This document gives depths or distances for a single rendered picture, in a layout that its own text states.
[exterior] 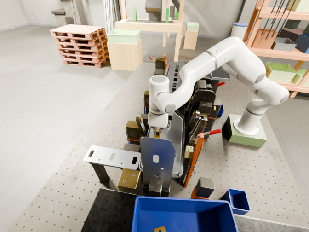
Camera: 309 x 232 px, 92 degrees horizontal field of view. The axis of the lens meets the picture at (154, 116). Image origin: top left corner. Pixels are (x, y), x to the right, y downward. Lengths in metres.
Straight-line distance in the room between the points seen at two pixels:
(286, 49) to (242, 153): 2.53
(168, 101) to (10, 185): 2.14
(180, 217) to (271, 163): 0.93
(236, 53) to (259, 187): 0.87
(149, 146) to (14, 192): 2.00
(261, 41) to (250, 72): 2.63
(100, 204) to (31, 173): 1.73
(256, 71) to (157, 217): 0.72
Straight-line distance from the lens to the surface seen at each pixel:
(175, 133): 0.92
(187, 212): 0.69
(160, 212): 0.68
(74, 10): 7.52
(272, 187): 1.32
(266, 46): 3.47
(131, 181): 0.69
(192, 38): 5.51
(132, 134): 0.93
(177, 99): 0.57
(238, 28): 6.41
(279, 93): 1.16
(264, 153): 1.47
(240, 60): 0.78
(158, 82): 0.60
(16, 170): 2.52
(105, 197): 0.72
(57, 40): 4.72
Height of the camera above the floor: 1.69
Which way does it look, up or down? 42 degrees down
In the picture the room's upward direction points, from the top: 1 degrees clockwise
